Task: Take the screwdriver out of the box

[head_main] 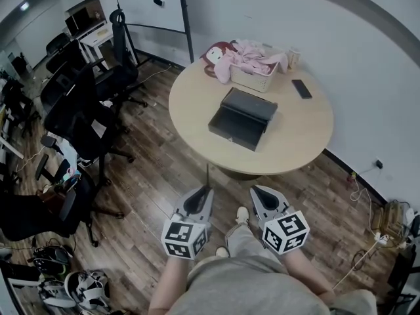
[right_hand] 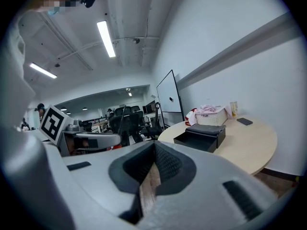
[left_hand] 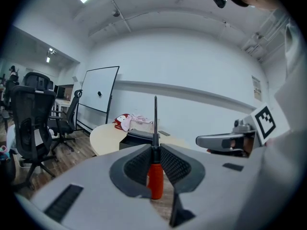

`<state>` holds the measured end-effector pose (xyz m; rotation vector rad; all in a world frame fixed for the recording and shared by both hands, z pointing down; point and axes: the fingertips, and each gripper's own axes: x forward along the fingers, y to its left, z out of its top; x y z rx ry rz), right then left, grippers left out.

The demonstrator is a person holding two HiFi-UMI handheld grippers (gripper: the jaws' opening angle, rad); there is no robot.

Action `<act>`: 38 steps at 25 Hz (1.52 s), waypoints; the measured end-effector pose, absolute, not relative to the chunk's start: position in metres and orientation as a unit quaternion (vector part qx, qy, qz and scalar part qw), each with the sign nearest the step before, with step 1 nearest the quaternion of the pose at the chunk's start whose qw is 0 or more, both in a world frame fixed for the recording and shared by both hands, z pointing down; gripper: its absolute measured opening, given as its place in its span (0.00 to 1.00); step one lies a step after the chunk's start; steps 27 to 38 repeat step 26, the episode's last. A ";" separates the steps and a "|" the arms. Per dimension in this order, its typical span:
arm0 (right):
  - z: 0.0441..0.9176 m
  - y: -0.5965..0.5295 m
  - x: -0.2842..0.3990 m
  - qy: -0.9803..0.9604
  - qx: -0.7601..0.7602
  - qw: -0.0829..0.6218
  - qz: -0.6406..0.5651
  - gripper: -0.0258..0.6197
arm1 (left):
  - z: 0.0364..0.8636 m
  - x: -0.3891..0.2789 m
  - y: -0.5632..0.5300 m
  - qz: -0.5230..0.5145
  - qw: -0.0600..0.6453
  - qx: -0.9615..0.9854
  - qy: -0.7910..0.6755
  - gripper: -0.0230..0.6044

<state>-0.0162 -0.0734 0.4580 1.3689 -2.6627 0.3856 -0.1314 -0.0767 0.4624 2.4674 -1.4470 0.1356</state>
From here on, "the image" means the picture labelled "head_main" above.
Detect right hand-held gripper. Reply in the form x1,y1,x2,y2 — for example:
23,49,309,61
249,184,311,255

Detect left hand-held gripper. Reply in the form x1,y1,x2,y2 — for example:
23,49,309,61
160,163,216,261

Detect black box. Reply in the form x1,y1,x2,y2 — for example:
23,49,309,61
207,87,279,152

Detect person's left forearm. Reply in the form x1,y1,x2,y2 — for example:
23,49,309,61
147,256,192,315

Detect person's right forearm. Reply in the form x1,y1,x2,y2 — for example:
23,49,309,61
283,246,336,304

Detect yellow-brown box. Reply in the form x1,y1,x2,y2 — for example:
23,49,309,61
373,201,413,241

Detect person's grey trousers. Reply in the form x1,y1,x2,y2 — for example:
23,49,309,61
225,222,378,315

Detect person's grey shirt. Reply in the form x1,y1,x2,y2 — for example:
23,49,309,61
166,255,333,315

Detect white plastic basket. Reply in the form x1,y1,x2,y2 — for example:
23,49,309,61
228,46,280,94

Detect red-haired plush doll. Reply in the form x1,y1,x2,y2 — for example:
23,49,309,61
199,41,236,78

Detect pink cloth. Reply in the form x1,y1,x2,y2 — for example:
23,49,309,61
215,39,288,85

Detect black smartphone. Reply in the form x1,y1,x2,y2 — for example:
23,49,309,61
291,79,313,100

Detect black mesh office chair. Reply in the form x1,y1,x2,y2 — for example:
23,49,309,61
43,64,136,187

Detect black high-back office chair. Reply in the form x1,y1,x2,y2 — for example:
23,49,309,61
88,9,148,111

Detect beige cup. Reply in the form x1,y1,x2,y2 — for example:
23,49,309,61
287,47,301,70

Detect black stand pole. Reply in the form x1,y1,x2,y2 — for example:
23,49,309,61
177,0,196,64

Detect brown bag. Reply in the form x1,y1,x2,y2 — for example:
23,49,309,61
35,184,68,215

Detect white headset device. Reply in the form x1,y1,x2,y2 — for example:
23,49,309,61
63,270,112,310

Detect black office chair with armrests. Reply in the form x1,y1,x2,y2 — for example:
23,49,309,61
0,154,125,247

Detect white desk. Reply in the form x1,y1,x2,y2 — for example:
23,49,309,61
79,23,115,64

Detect black controller device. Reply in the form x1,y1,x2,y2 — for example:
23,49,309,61
31,245,72,276

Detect black monitor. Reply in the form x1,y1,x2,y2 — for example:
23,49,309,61
64,7,91,37

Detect white cable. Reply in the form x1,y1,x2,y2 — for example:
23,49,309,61
331,172,391,291

